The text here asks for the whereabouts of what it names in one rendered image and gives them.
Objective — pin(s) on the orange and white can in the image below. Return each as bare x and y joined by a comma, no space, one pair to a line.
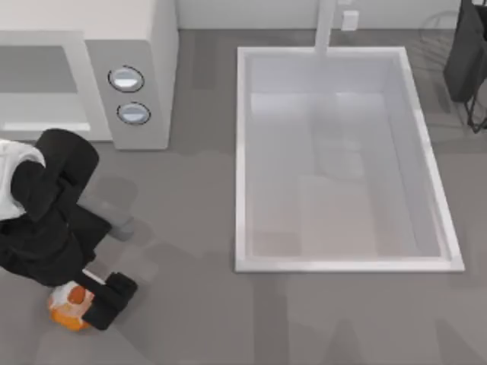
64,315

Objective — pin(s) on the pale grey rounded box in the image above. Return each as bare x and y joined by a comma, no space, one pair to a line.
123,230

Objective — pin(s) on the pale microwave door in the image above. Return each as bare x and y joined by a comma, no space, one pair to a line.
87,95

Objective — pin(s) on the round silver microwave knob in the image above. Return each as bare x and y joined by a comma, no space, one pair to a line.
126,78
133,113

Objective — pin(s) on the pale microwave oven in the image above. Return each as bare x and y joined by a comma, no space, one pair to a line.
160,76

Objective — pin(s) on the white sink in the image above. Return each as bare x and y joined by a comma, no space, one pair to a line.
342,171

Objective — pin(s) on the tall white tap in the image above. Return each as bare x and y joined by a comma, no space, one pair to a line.
324,26

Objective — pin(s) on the small white wall box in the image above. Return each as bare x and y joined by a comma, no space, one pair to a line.
350,20

